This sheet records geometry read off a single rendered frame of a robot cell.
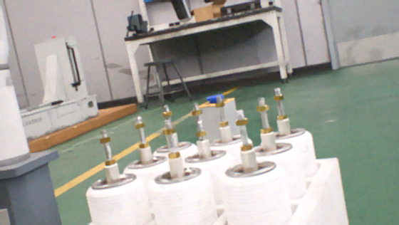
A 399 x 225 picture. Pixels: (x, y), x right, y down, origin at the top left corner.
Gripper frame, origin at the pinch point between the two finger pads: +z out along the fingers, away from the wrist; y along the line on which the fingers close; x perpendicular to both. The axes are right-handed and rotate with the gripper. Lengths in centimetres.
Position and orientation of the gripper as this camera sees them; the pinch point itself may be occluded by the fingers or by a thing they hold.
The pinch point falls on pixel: (197, 8)
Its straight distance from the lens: 88.6
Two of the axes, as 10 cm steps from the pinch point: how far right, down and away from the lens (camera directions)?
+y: 4.6, -5.1, 7.3
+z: 3.5, 8.6, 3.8
